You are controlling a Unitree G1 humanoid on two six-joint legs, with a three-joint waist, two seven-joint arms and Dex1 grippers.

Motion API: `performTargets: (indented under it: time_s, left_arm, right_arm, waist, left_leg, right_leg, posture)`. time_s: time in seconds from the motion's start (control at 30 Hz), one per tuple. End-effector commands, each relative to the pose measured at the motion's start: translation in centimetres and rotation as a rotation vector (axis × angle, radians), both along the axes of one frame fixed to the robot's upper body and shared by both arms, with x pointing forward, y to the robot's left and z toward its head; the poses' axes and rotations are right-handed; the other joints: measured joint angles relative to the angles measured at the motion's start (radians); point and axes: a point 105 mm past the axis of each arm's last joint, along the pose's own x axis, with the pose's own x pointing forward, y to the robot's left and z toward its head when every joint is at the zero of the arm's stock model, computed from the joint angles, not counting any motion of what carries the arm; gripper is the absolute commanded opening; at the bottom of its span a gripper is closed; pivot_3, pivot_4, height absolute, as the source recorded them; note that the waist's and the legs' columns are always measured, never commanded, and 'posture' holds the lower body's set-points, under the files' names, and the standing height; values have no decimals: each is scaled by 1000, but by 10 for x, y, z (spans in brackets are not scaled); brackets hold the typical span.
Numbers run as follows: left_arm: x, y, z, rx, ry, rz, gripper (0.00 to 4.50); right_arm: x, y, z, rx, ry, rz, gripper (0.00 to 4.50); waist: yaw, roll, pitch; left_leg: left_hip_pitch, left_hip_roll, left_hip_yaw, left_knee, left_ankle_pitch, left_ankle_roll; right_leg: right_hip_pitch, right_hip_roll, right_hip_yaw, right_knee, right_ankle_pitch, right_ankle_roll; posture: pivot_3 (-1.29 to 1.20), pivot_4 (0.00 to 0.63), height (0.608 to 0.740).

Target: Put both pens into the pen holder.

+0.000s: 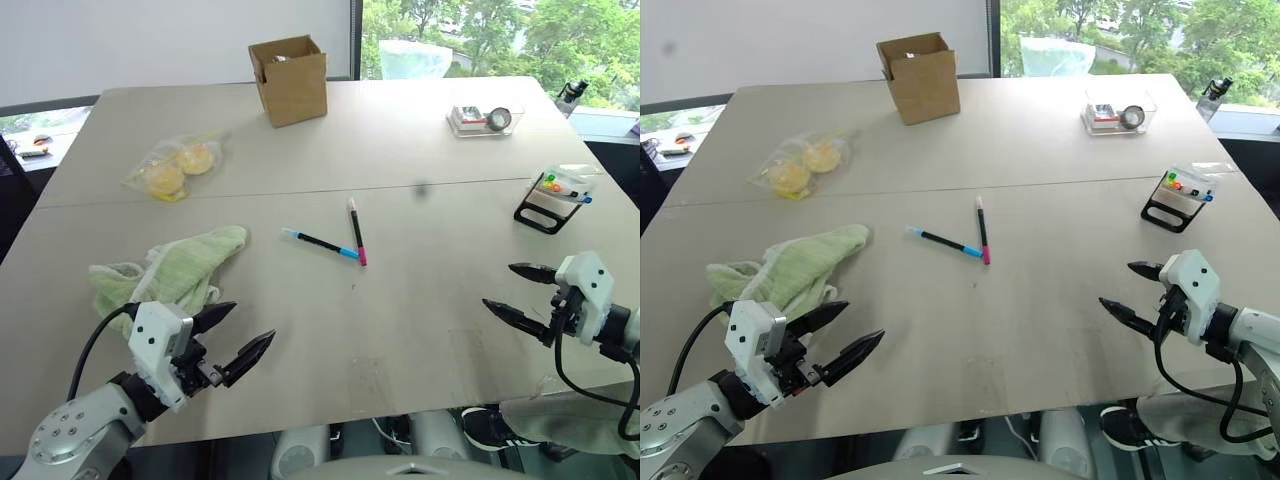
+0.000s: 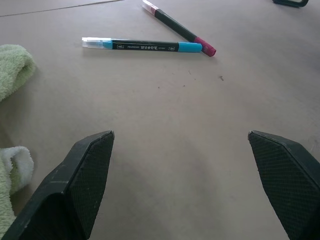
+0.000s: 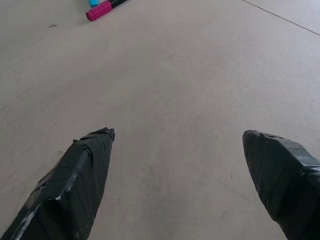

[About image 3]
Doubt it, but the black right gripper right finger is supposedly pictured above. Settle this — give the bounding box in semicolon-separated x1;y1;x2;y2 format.
242;129;320;240

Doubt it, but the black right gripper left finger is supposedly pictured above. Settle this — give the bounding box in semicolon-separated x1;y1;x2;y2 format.
0;127;116;240

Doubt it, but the magenta capped black marker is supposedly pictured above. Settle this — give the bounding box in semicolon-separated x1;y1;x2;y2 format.
85;0;129;22

